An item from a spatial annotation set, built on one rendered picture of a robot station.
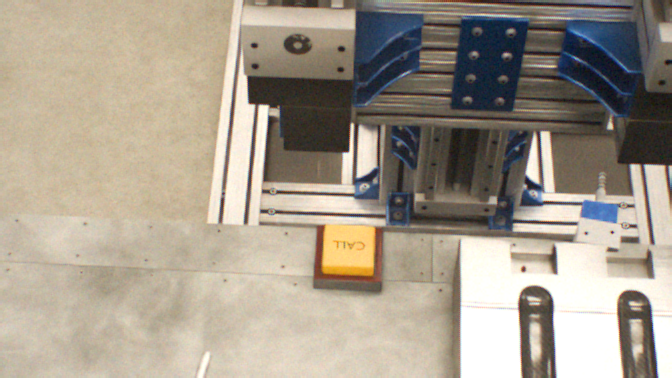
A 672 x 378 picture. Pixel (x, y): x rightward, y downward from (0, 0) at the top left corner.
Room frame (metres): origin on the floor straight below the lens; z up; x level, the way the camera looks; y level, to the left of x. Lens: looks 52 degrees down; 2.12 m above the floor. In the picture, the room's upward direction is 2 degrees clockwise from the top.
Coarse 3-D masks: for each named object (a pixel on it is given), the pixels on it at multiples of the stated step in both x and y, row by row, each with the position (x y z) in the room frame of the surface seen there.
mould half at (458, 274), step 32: (480, 256) 0.87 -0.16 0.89; (576, 256) 0.88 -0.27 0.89; (480, 288) 0.83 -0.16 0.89; (512, 288) 0.83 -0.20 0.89; (576, 288) 0.83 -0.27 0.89; (608, 288) 0.84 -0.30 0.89; (640, 288) 0.84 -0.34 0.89; (480, 320) 0.79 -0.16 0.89; (512, 320) 0.79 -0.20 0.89; (576, 320) 0.79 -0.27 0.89; (608, 320) 0.80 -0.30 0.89; (480, 352) 0.75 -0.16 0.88; (512, 352) 0.75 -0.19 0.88; (576, 352) 0.75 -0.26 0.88; (608, 352) 0.76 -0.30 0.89
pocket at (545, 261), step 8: (512, 248) 0.90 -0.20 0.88; (520, 248) 0.90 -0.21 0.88; (528, 248) 0.90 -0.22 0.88; (552, 248) 0.89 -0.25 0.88; (512, 256) 0.89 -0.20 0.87; (520, 256) 0.89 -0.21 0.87; (528, 256) 0.89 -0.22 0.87; (536, 256) 0.89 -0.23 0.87; (544, 256) 0.89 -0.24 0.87; (552, 256) 0.89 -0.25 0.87; (512, 264) 0.88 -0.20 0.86; (520, 264) 0.88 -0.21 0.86; (528, 264) 0.88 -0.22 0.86; (536, 264) 0.88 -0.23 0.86; (544, 264) 0.88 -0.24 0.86; (552, 264) 0.88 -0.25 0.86; (512, 272) 0.87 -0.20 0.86; (520, 272) 0.87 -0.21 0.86; (528, 272) 0.87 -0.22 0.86; (536, 272) 0.87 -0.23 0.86; (544, 272) 0.87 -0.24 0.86; (552, 272) 0.87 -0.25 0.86
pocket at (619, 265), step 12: (612, 252) 0.90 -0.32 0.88; (648, 252) 0.89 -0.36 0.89; (612, 264) 0.89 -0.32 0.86; (624, 264) 0.89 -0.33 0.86; (636, 264) 0.89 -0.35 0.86; (648, 264) 0.88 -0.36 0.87; (612, 276) 0.87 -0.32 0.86; (624, 276) 0.87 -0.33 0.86; (636, 276) 0.87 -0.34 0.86; (648, 276) 0.87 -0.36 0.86
